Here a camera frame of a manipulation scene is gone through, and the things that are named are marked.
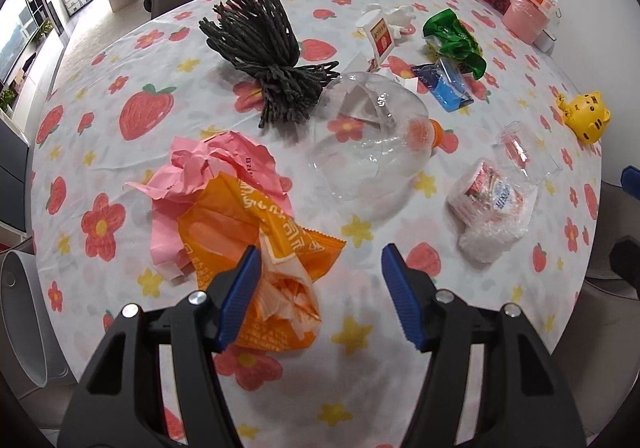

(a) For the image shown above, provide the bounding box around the pink container with orange lid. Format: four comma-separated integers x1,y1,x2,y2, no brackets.
502,0,560,45

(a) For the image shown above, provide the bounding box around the crumpled pink paper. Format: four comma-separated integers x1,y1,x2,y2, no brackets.
125,131,293,281

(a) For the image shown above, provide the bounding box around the yellow tiger toy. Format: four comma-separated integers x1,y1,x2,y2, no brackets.
556,91,612,145

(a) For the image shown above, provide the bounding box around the crumpled clear plastic wrap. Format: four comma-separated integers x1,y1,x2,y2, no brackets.
459,218,526,264

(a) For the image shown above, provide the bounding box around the orange snack wrapper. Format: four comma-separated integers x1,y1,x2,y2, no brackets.
177,173,348,354

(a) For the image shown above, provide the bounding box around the strawberry flower printed tablecloth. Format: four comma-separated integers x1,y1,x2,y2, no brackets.
30,0,603,448

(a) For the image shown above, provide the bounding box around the crumpled clear food wrapper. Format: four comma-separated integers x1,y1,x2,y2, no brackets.
446,158,541,229

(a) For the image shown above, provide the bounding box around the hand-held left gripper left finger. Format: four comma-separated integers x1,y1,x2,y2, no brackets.
57,245,262,448

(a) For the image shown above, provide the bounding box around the small white device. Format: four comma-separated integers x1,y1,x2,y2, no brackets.
532,28,557,54

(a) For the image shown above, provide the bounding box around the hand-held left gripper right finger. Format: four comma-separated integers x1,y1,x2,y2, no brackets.
381,244,587,448

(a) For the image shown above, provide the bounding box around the crumpled white tissue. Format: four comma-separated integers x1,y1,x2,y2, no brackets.
362,3,417,36

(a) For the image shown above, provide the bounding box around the green yellow snack wrapper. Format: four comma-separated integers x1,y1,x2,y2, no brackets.
422,8,487,80

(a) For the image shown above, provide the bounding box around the blue blister pack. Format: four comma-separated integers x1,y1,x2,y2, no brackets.
411,57,475,113

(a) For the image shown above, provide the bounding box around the bundle of black sticks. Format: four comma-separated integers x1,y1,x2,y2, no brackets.
199,0,341,129

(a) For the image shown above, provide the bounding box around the clear plastic bottle orange cap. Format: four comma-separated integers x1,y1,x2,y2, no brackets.
307,71,446,201

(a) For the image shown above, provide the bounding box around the white round bin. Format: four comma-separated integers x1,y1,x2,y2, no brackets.
0,248,76,399

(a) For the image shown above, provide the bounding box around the white box with red label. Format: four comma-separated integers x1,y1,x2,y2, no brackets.
356,11,401,66

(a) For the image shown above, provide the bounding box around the clear plastic cup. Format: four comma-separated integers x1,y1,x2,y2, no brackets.
492,121,563,186

